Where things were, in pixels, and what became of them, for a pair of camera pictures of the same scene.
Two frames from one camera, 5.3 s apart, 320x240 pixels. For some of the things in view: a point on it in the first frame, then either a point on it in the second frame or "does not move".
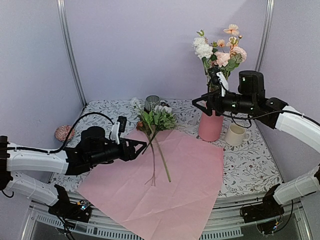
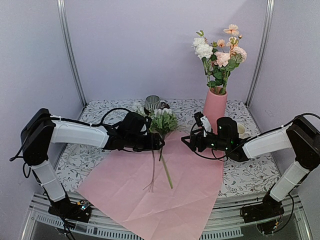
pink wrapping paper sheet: x=166 y=191 does not move
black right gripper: x=213 y=99 to x=196 y=138
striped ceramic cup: x=151 y=101 does not move
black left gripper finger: x=135 y=143 to x=158 y=138
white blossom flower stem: x=135 y=102 to x=163 y=121
